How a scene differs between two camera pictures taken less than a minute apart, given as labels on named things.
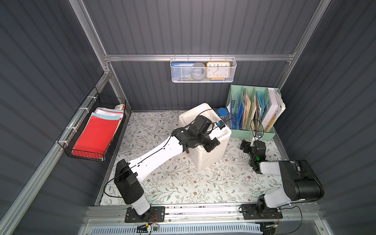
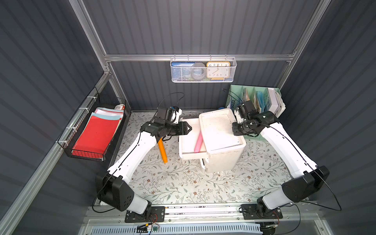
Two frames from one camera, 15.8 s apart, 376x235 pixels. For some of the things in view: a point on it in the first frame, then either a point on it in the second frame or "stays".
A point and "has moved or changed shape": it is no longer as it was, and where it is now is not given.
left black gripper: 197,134 -> 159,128
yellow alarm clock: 218,70 stays
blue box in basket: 181,71 stays
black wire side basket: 89,133 stays
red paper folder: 95,137 stays
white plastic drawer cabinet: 199,156 has moved or changed shape
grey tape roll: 199,71 stays
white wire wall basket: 202,69 stays
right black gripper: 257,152 -> 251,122
